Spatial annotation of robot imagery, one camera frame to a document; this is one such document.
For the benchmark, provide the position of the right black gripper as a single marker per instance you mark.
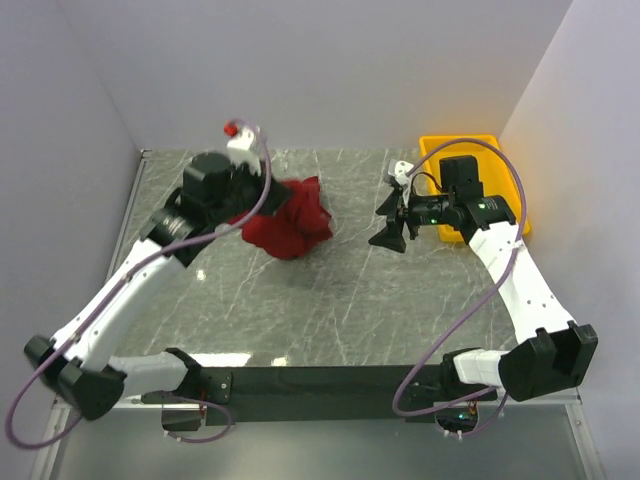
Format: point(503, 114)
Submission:
point(391, 236)

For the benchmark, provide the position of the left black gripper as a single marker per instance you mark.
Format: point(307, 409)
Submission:
point(256, 173)

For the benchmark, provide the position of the red t shirt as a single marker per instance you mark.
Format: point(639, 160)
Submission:
point(300, 225)

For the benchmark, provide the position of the yellow plastic tray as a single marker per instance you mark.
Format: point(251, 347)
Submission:
point(496, 177)

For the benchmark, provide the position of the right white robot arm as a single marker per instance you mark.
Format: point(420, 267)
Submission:
point(553, 352)

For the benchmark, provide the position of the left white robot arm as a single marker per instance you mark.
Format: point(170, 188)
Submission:
point(78, 362)

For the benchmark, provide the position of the black base beam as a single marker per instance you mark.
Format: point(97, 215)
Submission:
point(274, 394)

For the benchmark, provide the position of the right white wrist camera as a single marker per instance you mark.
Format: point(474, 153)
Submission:
point(399, 175)

